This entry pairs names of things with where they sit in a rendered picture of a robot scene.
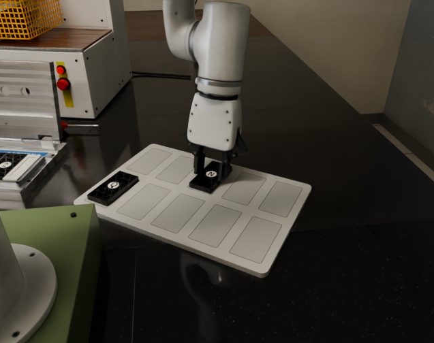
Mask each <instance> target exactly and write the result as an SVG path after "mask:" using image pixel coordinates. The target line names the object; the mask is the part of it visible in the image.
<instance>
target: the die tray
mask: <svg viewBox="0 0 434 343"><path fill-rule="evenodd" d="M193 162H194V156H193V155H192V153H188V152H184V151H181V150H176V149H173V148H169V147H165V146H160V145H158V144H150V145H149V146H147V147H146V148H145V149H144V150H142V151H141V152H139V153H138V154H137V155H135V156H134V157H132V158H131V159H130V160H129V161H127V162H126V163H124V164H123V165H122V166H120V167H119V168H118V169H116V170H115V171H113V172H112V173H111V174H110V175H108V176H107V177H105V178H104V179H103V180H101V181H100V182H98V183H97V184H96V185H95V186H93V187H92V188H91V189H89V190H88V191H87V192H85V193H84V194H82V195H81V196H79V198H77V199H76V200H75V201H74V205H80V204H88V203H94V204H95V209H96V212H97V217H100V218H102V219H105V220H107V221H110V222H113V223H116V224H118V225H121V226H123V227H127V228H128V229H132V230H134V231H137V232H139V233H143V234H145V235H148V236H150V237H152V238H155V239H158V240H161V241H163V242H166V243H169V244H171V245H174V246H177V247H179V248H182V249H185V250H188V251H190V252H193V253H196V254H197V255H201V256H203V257H206V258H208V259H212V260H214V261H217V262H219V263H222V264H224V265H228V266H230V267H233V268H235V269H238V270H240V271H243V272H246V273H248V274H251V275H254V276H257V277H259V278H264V277H266V276H268V274H269V272H270V270H271V268H272V266H273V264H274V262H275V261H276V259H277V257H278V255H279V253H280V251H281V249H282V247H283V245H284V244H285V241H286V240H287V238H288V236H289V234H290V232H291V230H292V227H293V226H294V224H295V222H296V220H297V218H298V216H299V214H300V212H301V210H302V209H303V207H304V205H305V203H306V201H307V199H308V197H309V195H310V193H311V185H309V184H305V183H302V182H297V181H295V180H290V179H287V178H282V177H279V176H274V175H271V174H267V173H264V172H260V171H256V170H253V169H248V168H246V167H241V166H237V165H233V164H230V165H231V166H232V171H231V172H230V174H229V176H228V177H227V178H226V179H225V180H223V181H222V182H221V183H220V184H219V185H218V186H217V187H216V188H215V190H214V191H213V192H212V193H211V194H209V193H205V192H203V191H199V190H197V189H193V188H190V187H189V182H190V181H191V180H192V179H194V178H195V177H196V176H197V174H194V168H193ZM118 171H122V172H126V173H129V174H132V175H135V176H138V179H139V181H138V182H137V183H136V184H135V185H133V186H132V187H131V188H130V189H129V190H127V191H126V192H125V193H123V194H122V195H121V196H120V197H119V198H118V199H116V200H115V201H113V202H112V203H111V204H110V205H109V206H108V207H107V206H104V205H102V204H99V203H96V202H94V201H91V200H88V197H87V194H89V193H90V192H91V191H92V190H94V189H96V188H97V187H98V186H99V185H101V184H102V183H103V182H105V181H106V180H107V179H109V178H110V177H112V176H113V175H115V174H116V173H117V172H118Z"/></svg>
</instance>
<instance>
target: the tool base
mask: <svg viewBox="0 0 434 343"><path fill-rule="evenodd" d="M23 141H24V142H25V143H11V142H0V150H21V151H33V152H48V155H47V156H46V157H45V161H44V162H43V163H42V165H41V166H40V167H39V168H38V169H37V170H36V171H35V172H34V173H33V174H32V175H31V177H30V178H29V179H28V180H31V181H30V182H27V181H26V182H25V183H24V184H23V185H22V186H21V187H17V186H0V199H2V200H12V201H24V200H25V198H26V197H27V196H28V195H29V194H30V193H31V191H32V190H33V189H34V188H35V187H36V186H37V185H38V184H39V183H40V182H41V180H42V179H43V178H44V177H45V176H46V174H47V173H48V172H49V171H50V170H51V169H52V168H53V167H54V166H55V165H56V164H57V162H58V161H59V160H60V159H61V158H62V156H63V155H64V154H65V153H66V152H67V151H68V147H67V143H61V141H58V140H53V139H52V137H44V138H43V139H42V140H35V139H23ZM52 154H55V156H53V157H52V156H51V155H52Z"/></svg>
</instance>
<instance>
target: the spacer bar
mask: <svg viewBox="0 0 434 343"><path fill-rule="evenodd" d="M40 157H41V155H33V154H28V155H27V156H26V157H25V158H24V159H23V160H22V161H21V162H20V163H19V164H18V165H17V166H16V167H15V168H14V169H13V170H12V171H10V172H9V173H8V174H7V175H6V176H5V177H4V178H3V180H9V181H18V180H19V179H20V178H21V177H22V176H23V175H24V174H25V173H26V172H27V171H28V169H29V168H30V167H31V166H32V165H33V164H34V163H35V162H36V161H37V160H38V159H39V158H40Z"/></svg>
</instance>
